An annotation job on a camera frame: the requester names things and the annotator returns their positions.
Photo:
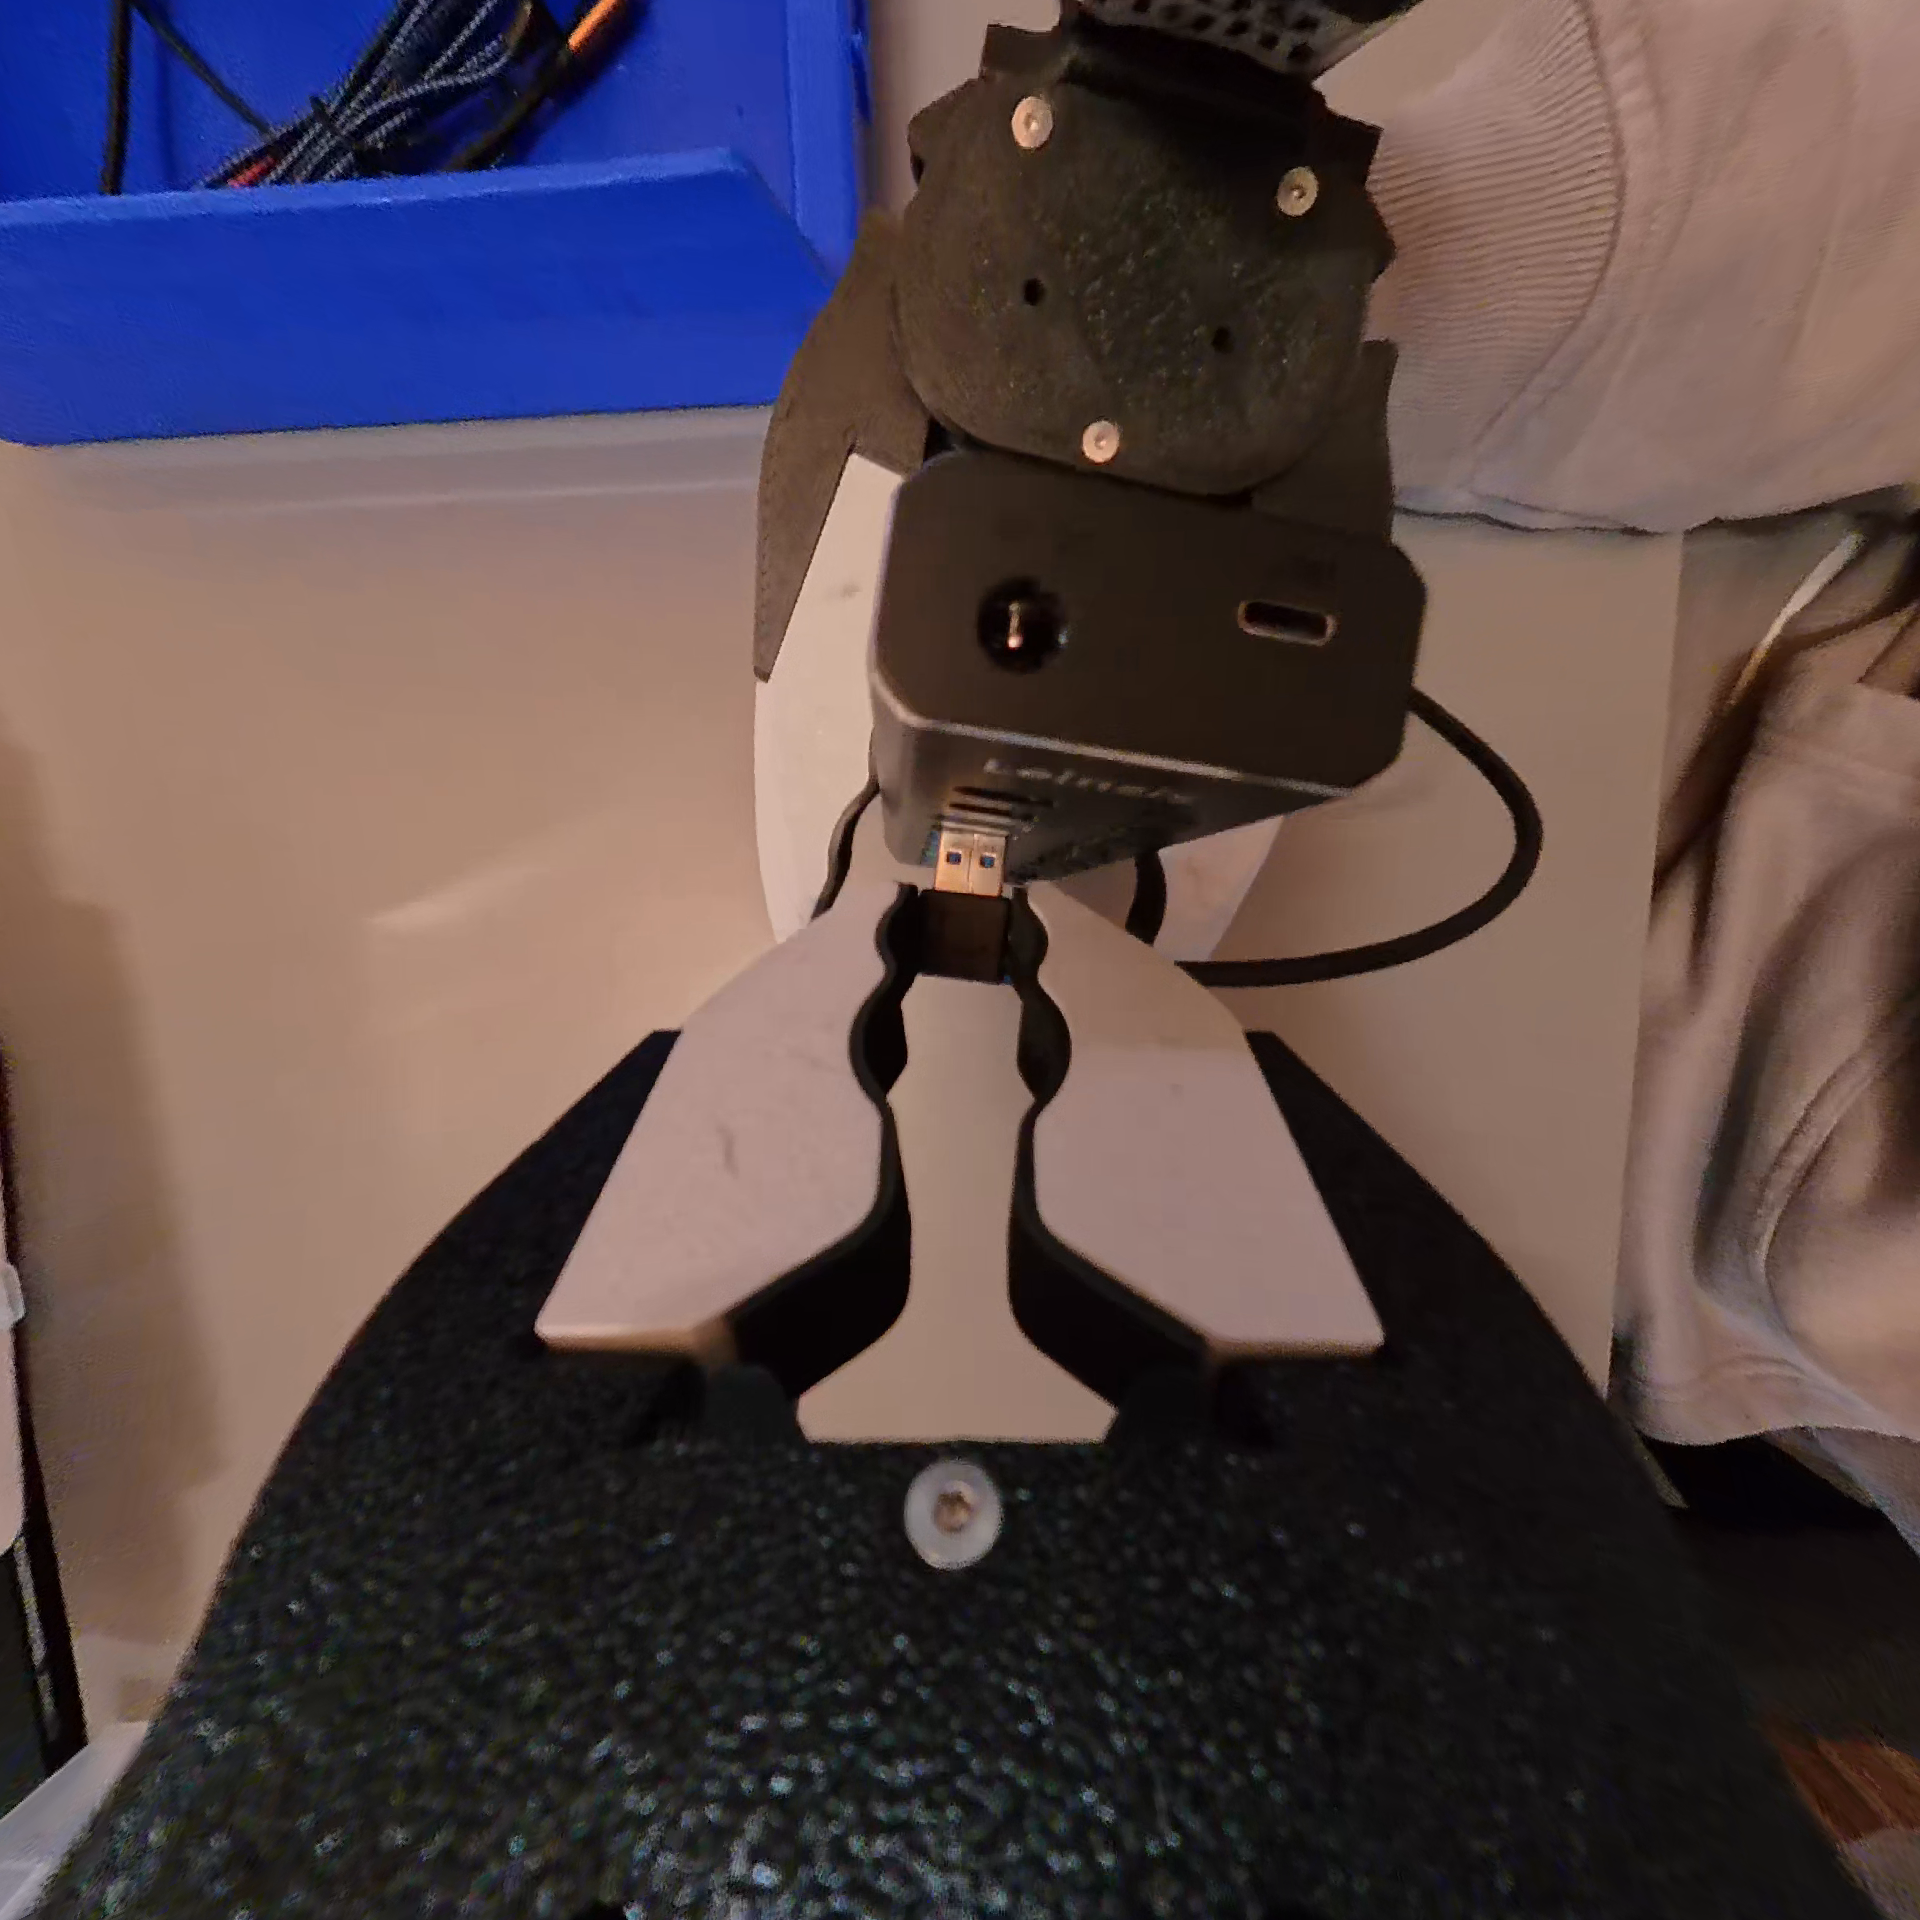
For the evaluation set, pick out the person's grey sweatshirt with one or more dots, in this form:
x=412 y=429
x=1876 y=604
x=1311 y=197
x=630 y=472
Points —
x=1785 y=1050

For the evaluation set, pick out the black USB hub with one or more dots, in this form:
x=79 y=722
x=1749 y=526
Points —
x=1141 y=662

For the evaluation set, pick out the person's right forearm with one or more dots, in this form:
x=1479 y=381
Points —
x=1652 y=271

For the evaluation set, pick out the light grey desk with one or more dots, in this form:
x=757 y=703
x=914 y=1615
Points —
x=375 y=751

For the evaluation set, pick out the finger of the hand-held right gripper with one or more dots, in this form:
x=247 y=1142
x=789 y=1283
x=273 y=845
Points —
x=1214 y=885
x=820 y=722

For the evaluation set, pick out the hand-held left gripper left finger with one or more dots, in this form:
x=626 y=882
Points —
x=704 y=1171

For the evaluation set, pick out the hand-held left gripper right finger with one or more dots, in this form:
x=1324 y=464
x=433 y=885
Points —
x=1200 y=1186

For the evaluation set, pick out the blue plastic bin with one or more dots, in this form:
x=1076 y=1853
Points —
x=375 y=300

